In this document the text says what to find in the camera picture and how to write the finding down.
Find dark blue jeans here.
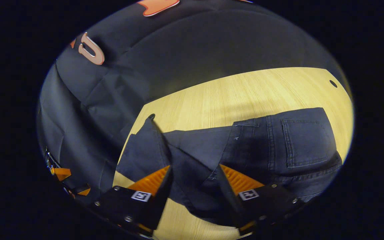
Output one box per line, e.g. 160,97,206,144
116,107,343,227

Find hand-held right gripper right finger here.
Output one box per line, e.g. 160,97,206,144
217,163,306,236

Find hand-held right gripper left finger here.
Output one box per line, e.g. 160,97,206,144
87,165,173,238

